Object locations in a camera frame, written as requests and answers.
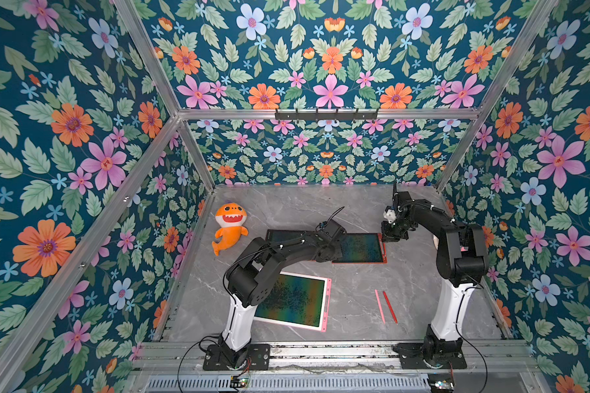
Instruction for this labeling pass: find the red stylus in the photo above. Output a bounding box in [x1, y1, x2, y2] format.
[383, 291, 398, 324]

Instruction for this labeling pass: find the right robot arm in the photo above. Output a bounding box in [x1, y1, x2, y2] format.
[381, 190, 488, 361]

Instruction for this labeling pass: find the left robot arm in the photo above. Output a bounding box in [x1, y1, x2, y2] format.
[221, 219, 347, 354]

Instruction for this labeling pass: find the right red writing tablet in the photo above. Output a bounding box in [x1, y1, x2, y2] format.
[334, 234, 387, 264]

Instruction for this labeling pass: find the red writing tablet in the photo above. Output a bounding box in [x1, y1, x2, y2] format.
[334, 234, 387, 264]
[265, 229, 316, 247]

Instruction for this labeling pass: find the left red writing tablet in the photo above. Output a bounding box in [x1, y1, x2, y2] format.
[265, 229, 316, 247]

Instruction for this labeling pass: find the pink white writing tablet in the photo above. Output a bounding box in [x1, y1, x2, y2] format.
[254, 273, 332, 332]

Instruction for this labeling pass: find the pink stylus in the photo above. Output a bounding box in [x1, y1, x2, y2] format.
[375, 289, 386, 324]

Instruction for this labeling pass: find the orange shark plush toy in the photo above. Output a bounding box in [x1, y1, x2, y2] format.
[211, 202, 249, 256]

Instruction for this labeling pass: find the white vent grille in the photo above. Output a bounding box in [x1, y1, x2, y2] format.
[144, 374, 431, 392]

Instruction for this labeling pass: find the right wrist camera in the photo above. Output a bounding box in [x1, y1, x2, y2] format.
[383, 209, 397, 224]

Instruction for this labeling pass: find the black hook rail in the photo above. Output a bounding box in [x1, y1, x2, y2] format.
[274, 108, 379, 122]

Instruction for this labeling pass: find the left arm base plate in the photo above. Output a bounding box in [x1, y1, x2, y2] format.
[203, 343, 271, 371]

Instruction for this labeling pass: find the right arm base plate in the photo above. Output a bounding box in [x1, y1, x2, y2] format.
[392, 342, 468, 369]

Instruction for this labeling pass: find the aluminium front rail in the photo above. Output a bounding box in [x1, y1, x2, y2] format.
[133, 340, 540, 373]

